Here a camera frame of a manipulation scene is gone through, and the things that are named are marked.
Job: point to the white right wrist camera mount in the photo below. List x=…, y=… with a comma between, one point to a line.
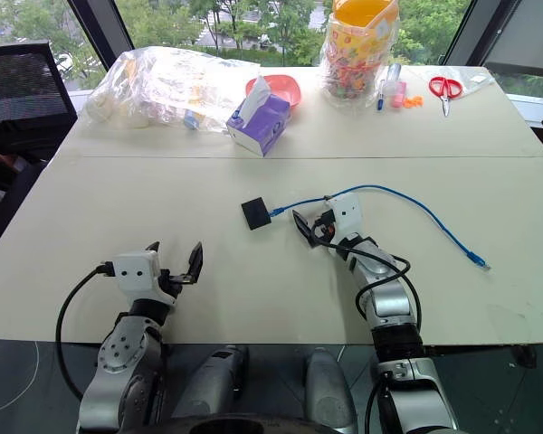
x=346, y=212

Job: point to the black mesh office chair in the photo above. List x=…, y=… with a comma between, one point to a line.
x=18, y=86

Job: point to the blue white small packet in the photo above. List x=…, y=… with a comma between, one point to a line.
x=193, y=120

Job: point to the yellow plastic cup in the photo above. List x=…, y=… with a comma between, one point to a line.
x=362, y=18

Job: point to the small orange clip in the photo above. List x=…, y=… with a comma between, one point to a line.
x=412, y=102

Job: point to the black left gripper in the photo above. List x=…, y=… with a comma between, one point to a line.
x=172, y=281

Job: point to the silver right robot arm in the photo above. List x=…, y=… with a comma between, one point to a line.
x=389, y=307

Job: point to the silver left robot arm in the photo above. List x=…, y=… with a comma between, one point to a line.
x=122, y=348

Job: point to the pink eraser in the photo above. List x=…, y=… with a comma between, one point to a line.
x=398, y=95

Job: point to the purple tissue box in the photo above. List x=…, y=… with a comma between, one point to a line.
x=263, y=127

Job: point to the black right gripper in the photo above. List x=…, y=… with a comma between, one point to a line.
x=324, y=227

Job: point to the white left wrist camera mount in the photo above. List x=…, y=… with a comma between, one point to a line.
x=136, y=271

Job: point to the dark rounded robot torso rim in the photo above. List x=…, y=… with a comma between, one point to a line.
x=235, y=426

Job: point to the small flat clear plastic bag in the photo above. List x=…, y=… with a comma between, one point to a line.
x=477, y=81

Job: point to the pink plastic bowl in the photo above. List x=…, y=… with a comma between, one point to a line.
x=284, y=87

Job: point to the black table foot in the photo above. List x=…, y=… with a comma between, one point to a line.
x=523, y=355

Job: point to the black square adapter box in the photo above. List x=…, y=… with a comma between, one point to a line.
x=255, y=213

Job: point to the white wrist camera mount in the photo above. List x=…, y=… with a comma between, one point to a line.
x=346, y=212
x=136, y=271

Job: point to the large clear plastic bag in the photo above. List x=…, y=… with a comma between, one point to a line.
x=163, y=86

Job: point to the silver grey rounded robot leg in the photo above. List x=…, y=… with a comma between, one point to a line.
x=212, y=380
x=328, y=389

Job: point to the blue pen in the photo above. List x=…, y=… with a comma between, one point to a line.
x=381, y=96

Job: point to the clear bag of colourful cups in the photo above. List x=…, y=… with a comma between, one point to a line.
x=348, y=77

